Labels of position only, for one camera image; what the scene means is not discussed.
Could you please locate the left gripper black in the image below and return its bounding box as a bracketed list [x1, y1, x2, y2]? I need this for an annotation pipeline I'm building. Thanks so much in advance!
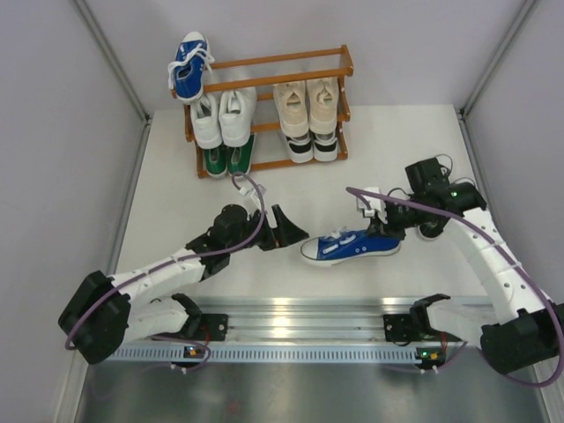
[226, 204, 308, 255]

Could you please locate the blue sneaker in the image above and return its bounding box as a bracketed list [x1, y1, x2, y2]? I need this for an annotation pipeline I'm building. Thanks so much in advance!
[301, 229, 401, 266]
[167, 31, 215, 104]

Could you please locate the black white sneaker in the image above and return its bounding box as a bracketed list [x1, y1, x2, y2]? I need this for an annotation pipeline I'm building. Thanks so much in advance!
[313, 131, 338, 162]
[280, 132, 314, 164]

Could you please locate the green sneaker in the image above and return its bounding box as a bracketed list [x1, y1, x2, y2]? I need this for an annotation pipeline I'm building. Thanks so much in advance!
[203, 145, 227, 179]
[226, 133, 256, 174]

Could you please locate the beige sneaker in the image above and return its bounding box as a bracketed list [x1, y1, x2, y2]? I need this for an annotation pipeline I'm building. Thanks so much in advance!
[273, 81, 309, 137]
[306, 78, 339, 135]

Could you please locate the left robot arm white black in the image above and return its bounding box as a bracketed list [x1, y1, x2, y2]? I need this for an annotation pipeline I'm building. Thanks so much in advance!
[58, 204, 308, 365]

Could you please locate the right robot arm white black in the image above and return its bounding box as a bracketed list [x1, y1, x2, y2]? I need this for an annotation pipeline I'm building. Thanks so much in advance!
[357, 158, 563, 375]

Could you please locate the wooden two-tier shoe rack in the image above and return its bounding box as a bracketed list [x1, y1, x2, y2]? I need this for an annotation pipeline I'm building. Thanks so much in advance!
[182, 43, 355, 181]

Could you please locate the black canvas sneaker lower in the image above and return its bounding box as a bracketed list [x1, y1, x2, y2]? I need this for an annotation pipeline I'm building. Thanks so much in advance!
[416, 219, 446, 241]

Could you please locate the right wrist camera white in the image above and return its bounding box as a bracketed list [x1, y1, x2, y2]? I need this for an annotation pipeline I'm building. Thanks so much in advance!
[354, 193, 388, 223]

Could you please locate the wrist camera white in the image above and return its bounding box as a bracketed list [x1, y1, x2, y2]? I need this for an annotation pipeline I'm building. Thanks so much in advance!
[354, 193, 388, 223]
[238, 184, 266, 210]

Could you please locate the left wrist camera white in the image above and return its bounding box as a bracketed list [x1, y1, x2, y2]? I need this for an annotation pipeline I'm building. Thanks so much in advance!
[238, 184, 266, 210]

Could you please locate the aluminium mounting rail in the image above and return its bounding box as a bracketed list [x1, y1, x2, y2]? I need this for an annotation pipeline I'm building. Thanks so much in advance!
[192, 297, 416, 344]

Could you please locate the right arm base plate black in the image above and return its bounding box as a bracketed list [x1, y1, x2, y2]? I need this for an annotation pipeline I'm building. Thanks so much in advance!
[382, 313, 460, 346]

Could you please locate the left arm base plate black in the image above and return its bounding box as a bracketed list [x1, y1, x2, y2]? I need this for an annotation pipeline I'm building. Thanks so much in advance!
[159, 314, 229, 342]

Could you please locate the slotted grey cable duct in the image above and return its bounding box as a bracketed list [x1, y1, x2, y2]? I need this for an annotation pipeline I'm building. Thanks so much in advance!
[109, 343, 444, 365]

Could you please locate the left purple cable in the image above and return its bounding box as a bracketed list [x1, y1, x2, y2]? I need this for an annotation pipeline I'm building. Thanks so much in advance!
[64, 171, 269, 375]

